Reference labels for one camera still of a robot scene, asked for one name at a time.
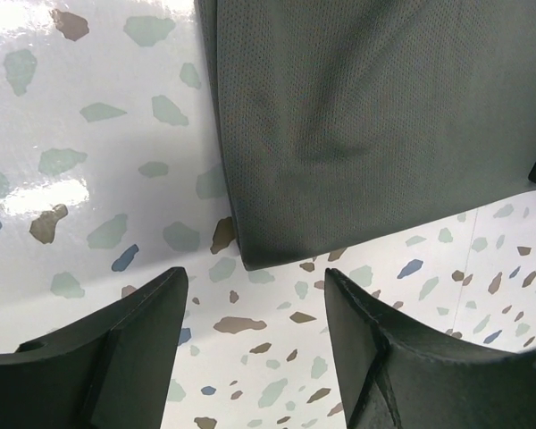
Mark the grey t shirt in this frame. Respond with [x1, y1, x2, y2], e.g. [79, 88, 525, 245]
[197, 0, 536, 270]

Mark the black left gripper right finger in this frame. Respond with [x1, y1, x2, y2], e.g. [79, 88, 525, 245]
[324, 269, 536, 428]

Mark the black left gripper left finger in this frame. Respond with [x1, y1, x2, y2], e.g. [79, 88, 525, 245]
[0, 267, 188, 428]

